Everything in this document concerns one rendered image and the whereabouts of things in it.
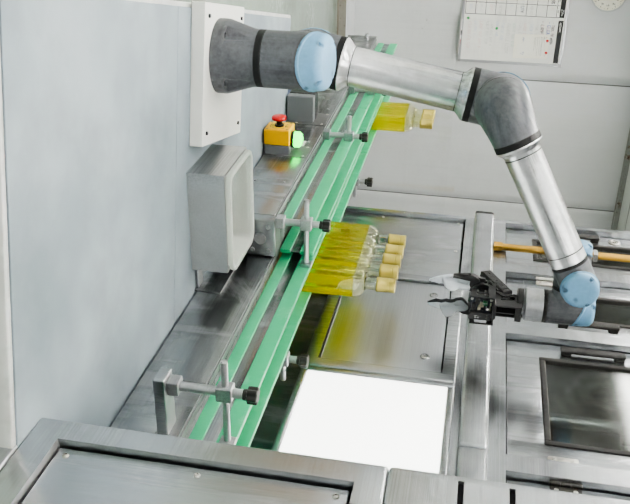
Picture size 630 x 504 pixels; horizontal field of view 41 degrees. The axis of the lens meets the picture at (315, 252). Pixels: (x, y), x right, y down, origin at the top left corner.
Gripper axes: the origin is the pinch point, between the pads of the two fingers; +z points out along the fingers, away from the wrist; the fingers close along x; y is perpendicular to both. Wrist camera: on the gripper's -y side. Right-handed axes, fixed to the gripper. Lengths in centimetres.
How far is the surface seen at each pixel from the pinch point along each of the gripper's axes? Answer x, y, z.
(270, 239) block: -11.1, 3.8, 37.8
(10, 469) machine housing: -23, 98, 48
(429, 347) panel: 12.5, 5.2, -0.2
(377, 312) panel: 12.5, -7.7, 13.8
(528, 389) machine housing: 16.8, 11.1, -23.1
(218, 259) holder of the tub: -15, 23, 44
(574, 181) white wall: 209, -595, -99
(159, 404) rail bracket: -13, 69, 40
